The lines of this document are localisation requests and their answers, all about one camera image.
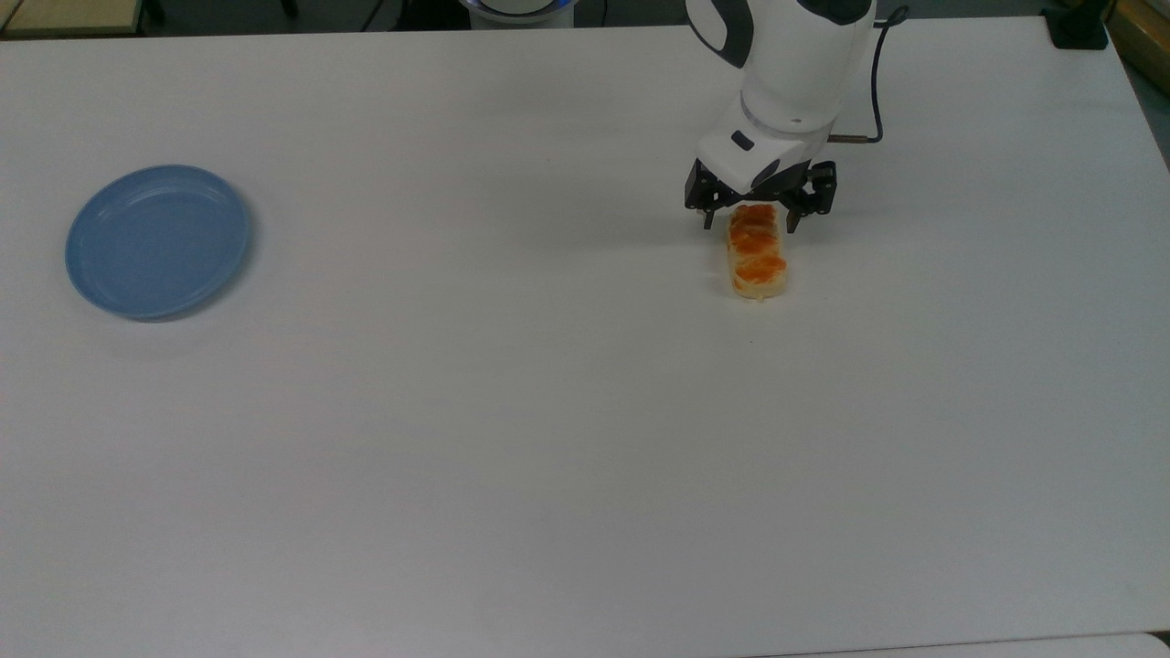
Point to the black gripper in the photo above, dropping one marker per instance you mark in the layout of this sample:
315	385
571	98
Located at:
772	194

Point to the orange glazed bread loaf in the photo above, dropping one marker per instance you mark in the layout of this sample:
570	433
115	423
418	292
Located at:
757	260

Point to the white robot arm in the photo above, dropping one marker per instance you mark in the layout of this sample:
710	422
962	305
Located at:
795	64

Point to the blue round plate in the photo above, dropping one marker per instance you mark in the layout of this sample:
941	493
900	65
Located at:
155	242

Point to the black stand base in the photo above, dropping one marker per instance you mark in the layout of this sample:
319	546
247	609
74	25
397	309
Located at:
1079	29

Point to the wooden shelf edge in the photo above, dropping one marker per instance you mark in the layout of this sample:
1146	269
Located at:
1147	41

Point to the wooden desk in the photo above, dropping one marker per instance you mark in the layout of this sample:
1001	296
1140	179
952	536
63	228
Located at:
64	14

